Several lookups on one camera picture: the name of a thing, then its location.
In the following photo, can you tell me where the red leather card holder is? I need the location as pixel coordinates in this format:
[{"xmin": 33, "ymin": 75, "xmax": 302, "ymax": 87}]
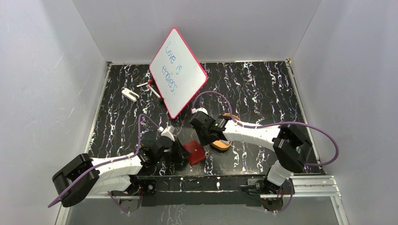
[{"xmin": 183, "ymin": 140, "xmax": 206, "ymax": 166}]

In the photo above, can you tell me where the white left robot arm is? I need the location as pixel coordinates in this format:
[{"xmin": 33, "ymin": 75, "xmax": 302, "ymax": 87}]
[{"xmin": 48, "ymin": 136, "xmax": 191, "ymax": 208}]

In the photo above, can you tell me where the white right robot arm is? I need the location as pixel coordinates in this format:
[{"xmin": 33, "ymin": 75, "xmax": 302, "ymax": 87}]
[{"xmin": 190, "ymin": 111, "xmax": 312, "ymax": 195}]

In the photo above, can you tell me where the orange oval tray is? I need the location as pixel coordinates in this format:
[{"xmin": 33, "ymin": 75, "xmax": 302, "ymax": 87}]
[{"xmin": 211, "ymin": 113, "xmax": 241, "ymax": 151}]

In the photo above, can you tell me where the pink framed whiteboard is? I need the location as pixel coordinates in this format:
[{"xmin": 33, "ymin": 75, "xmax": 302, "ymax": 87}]
[{"xmin": 149, "ymin": 27, "xmax": 208, "ymax": 119}]

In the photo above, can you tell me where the white whiteboard eraser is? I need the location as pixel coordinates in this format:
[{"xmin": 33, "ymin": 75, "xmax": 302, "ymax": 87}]
[{"xmin": 122, "ymin": 88, "xmax": 139, "ymax": 102}]

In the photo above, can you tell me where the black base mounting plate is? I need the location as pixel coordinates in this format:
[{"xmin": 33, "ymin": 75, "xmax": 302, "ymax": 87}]
[{"xmin": 138, "ymin": 175, "xmax": 264, "ymax": 207}]

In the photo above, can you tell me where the red capped marker pen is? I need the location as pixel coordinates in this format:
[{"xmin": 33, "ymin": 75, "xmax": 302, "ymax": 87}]
[{"xmin": 136, "ymin": 80, "xmax": 153, "ymax": 88}]

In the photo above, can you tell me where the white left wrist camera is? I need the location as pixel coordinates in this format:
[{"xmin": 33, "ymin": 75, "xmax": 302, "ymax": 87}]
[{"xmin": 158, "ymin": 125, "xmax": 175, "ymax": 142}]

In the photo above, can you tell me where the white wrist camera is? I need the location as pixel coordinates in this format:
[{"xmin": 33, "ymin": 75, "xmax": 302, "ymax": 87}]
[
  {"xmin": 191, "ymin": 107, "xmax": 208, "ymax": 114},
  {"xmin": 158, "ymin": 125, "xmax": 175, "ymax": 142}
]

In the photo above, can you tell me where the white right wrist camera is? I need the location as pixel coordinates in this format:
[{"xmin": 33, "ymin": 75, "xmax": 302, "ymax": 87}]
[{"xmin": 191, "ymin": 107, "xmax": 208, "ymax": 114}]

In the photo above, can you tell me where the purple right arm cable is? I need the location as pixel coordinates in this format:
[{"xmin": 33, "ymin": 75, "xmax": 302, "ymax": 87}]
[{"xmin": 191, "ymin": 90, "xmax": 339, "ymax": 213}]

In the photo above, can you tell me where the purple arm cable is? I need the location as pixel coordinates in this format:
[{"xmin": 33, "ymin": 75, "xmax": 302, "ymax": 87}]
[
  {"xmin": 47, "ymin": 113, "xmax": 161, "ymax": 215},
  {"xmin": 191, "ymin": 90, "xmax": 339, "ymax": 213}
]

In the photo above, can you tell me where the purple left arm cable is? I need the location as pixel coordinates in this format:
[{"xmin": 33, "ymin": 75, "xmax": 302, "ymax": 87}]
[{"xmin": 47, "ymin": 113, "xmax": 161, "ymax": 215}]

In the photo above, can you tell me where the aluminium rail frame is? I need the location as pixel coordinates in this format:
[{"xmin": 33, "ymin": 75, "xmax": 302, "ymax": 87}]
[{"xmin": 56, "ymin": 60, "xmax": 349, "ymax": 225}]

